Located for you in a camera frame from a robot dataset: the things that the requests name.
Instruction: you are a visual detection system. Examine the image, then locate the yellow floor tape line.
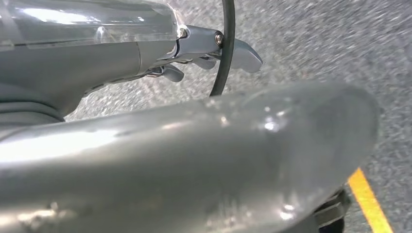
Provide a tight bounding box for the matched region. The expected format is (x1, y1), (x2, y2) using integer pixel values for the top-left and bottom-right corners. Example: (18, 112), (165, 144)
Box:
(347, 167), (395, 233)

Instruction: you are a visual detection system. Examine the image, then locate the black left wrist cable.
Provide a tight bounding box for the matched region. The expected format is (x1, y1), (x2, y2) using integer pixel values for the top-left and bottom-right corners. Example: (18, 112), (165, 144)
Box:
(209, 0), (237, 97)

